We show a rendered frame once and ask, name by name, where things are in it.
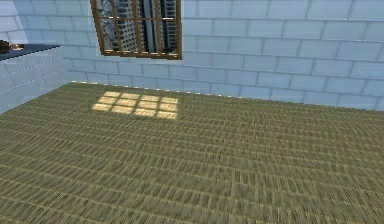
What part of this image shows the brown framed window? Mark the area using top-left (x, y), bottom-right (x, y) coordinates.
top-left (89, 0), bottom-right (183, 61)

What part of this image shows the small dark brown object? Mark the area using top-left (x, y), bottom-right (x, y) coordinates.
top-left (0, 39), bottom-right (25, 54)

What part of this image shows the dark blue worktop counter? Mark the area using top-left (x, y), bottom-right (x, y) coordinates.
top-left (0, 43), bottom-right (61, 62)

